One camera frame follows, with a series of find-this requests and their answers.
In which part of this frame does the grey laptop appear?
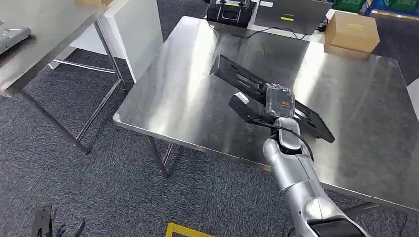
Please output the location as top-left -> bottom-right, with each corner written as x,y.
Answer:
254,0 -> 333,36

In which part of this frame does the black floor cable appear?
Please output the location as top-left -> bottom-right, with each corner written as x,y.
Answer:
397,212 -> 409,237

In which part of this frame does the blue crate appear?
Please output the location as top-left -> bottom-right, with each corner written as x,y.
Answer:
364,0 -> 390,11

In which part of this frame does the grey plastic device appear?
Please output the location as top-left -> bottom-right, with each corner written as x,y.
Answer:
0,26 -> 32,55

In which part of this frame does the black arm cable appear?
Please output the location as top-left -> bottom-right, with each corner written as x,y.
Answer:
247,114 -> 315,162

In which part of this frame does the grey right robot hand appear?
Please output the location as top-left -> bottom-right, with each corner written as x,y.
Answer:
264,83 -> 297,119

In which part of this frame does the brown cardboard box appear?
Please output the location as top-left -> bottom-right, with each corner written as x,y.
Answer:
324,11 -> 381,60

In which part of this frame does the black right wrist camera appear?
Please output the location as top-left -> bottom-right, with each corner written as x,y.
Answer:
228,92 -> 274,130

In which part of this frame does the white table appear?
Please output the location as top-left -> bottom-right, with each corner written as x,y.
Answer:
48,0 -> 165,84

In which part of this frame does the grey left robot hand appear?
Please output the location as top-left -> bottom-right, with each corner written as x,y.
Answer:
54,221 -> 86,237

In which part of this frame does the steel side table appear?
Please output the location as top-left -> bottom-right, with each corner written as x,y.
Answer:
0,0 -> 127,155

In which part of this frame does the black parts tray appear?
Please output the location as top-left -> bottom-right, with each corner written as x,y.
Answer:
209,54 -> 336,144

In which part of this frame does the black power cable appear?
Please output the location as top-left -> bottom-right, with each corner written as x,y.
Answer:
241,19 -> 329,40

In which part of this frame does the black equipment case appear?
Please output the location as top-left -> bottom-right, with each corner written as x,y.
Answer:
206,0 -> 258,29

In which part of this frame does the green crate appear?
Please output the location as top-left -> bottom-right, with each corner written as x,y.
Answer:
387,0 -> 419,12
332,0 -> 367,13

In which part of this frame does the large steel table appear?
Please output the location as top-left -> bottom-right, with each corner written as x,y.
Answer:
112,15 -> 419,213

